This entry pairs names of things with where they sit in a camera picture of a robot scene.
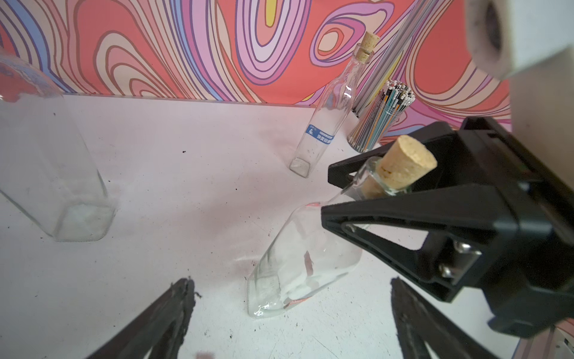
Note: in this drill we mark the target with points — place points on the clear bottle red label cork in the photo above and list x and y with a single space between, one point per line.
304 258

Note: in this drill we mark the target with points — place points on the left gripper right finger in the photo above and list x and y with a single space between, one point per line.
421 328

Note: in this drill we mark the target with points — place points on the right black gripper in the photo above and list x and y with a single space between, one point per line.
496 220

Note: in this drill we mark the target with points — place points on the clear bottle with black cap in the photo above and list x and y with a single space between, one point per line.
47 171

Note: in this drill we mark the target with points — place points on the metal cup with pencils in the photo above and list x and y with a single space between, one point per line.
387 106

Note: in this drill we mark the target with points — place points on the clear bottle blue label cork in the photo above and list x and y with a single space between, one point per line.
334 105

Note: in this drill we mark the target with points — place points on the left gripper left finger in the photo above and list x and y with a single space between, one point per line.
159 331

